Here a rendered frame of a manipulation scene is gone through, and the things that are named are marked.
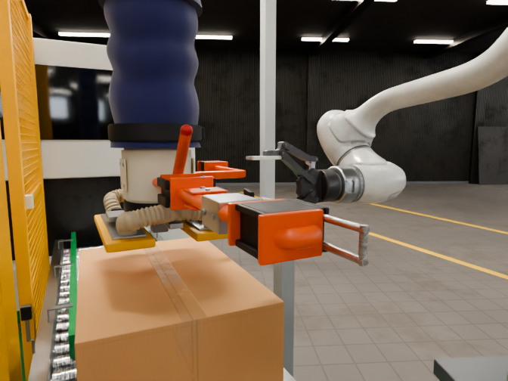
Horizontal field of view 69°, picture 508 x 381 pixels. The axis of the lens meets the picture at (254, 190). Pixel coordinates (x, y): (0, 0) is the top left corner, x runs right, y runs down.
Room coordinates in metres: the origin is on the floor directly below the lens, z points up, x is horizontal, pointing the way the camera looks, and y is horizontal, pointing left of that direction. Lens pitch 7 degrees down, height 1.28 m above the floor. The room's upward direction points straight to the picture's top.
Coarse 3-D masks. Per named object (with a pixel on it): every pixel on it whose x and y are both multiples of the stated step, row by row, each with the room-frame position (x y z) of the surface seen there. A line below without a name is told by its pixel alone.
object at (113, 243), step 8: (120, 208) 0.96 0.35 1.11; (96, 216) 1.00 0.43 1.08; (104, 216) 0.97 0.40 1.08; (96, 224) 0.94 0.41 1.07; (104, 224) 0.89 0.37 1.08; (112, 224) 0.88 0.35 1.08; (104, 232) 0.82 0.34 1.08; (112, 232) 0.80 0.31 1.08; (144, 232) 0.82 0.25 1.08; (104, 240) 0.75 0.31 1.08; (112, 240) 0.75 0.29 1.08; (120, 240) 0.75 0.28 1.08; (128, 240) 0.75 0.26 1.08; (136, 240) 0.75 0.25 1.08; (144, 240) 0.76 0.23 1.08; (152, 240) 0.76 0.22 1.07; (104, 248) 0.74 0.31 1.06; (112, 248) 0.73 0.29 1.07; (120, 248) 0.73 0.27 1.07; (128, 248) 0.74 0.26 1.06; (136, 248) 0.75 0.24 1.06; (144, 248) 0.76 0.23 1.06
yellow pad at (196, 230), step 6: (186, 222) 0.92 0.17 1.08; (192, 222) 0.90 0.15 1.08; (198, 222) 0.90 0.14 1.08; (180, 228) 0.93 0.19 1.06; (186, 228) 0.88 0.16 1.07; (192, 228) 0.86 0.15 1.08; (198, 228) 0.84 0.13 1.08; (204, 228) 0.84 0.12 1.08; (192, 234) 0.83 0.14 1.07; (198, 234) 0.81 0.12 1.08; (204, 234) 0.81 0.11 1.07; (210, 234) 0.82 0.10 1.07; (216, 234) 0.83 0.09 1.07; (222, 234) 0.83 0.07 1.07; (198, 240) 0.81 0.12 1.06; (204, 240) 0.82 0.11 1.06
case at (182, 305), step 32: (96, 256) 1.05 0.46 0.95; (128, 256) 1.05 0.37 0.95; (160, 256) 1.05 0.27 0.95; (192, 256) 1.05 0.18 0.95; (224, 256) 1.05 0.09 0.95; (96, 288) 0.81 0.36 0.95; (128, 288) 0.81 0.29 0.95; (160, 288) 0.81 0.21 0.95; (192, 288) 0.81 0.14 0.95; (224, 288) 0.81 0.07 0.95; (256, 288) 0.81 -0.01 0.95; (96, 320) 0.66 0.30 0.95; (128, 320) 0.66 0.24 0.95; (160, 320) 0.66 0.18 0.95; (192, 320) 0.66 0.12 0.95; (224, 320) 0.69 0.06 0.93; (256, 320) 0.71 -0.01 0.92; (96, 352) 0.59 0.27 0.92; (128, 352) 0.61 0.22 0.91; (160, 352) 0.63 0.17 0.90; (192, 352) 0.66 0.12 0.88; (224, 352) 0.68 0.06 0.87; (256, 352) 0.71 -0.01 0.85
